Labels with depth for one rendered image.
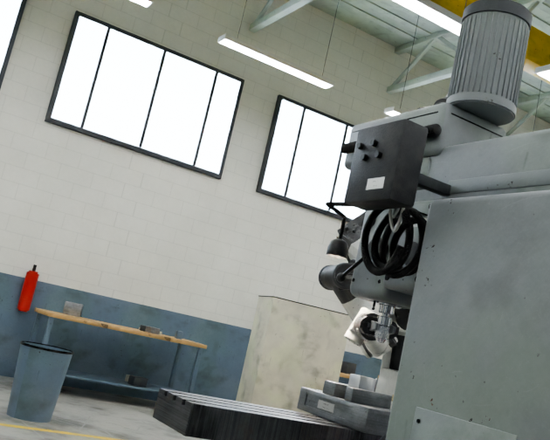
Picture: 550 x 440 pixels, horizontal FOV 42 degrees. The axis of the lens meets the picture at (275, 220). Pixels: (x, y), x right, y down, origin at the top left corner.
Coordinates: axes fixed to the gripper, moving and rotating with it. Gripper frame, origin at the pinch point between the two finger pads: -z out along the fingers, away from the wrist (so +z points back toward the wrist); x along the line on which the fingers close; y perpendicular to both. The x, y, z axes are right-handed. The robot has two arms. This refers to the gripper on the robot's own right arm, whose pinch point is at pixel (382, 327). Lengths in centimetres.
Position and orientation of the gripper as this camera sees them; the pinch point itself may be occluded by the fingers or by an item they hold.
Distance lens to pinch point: 226.9
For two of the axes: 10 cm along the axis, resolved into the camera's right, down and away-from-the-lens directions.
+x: 9.6, 2.4, 1.3
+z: -1.6, 1.1, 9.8
